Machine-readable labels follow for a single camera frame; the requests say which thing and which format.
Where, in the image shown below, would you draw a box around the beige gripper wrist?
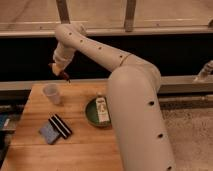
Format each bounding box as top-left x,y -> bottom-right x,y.
52,43 -> 76,76

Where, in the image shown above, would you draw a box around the dark red pepper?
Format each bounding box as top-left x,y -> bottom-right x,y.
48,62 -> 72,83

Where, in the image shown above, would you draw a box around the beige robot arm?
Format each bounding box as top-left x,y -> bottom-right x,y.
53,24 -> 176,171

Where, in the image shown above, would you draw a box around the translucent white cup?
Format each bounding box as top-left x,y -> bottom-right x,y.
43,83 -> 61,105

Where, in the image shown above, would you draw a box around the green round plate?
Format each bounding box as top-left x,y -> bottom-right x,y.
85,97 -> 111,127

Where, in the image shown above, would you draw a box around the white carton bottle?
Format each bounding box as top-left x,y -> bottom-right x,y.
95,94 -> 110,123

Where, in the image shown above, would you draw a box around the blue sponge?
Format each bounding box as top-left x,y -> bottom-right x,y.
39,122 -> 60,145

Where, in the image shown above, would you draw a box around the left metal window post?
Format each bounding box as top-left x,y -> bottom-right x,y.
55,0 -> 70,34

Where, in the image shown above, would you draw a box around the metal window post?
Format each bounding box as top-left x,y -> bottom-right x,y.
124,0 -> 137,32
55,0 -> 70,34

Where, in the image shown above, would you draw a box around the right metal window post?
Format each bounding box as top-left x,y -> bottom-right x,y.
124,0 -> 137,32

